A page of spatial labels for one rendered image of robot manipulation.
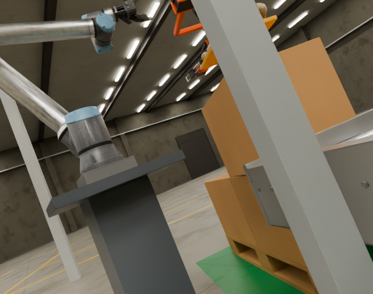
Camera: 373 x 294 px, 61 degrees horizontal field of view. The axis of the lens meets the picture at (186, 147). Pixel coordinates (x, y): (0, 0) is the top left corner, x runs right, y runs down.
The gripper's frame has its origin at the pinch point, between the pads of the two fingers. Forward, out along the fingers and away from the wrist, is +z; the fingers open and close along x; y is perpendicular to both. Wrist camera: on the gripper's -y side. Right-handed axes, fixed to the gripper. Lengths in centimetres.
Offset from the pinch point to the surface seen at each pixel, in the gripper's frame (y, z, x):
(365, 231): 110, -7, -115
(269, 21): 44, 35, -47
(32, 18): -637, -129, 418
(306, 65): 57, 33, -72
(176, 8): 55, -5, -34
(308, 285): 32, 8, -156
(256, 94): 127, -24, -86
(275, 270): 4, 6, -155
